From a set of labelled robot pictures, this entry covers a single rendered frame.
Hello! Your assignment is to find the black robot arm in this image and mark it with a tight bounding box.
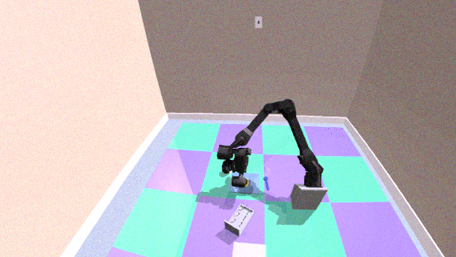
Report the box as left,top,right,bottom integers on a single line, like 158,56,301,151
217,99,324,188

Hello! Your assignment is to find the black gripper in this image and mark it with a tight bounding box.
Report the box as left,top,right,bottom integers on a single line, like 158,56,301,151
232,156,249,188

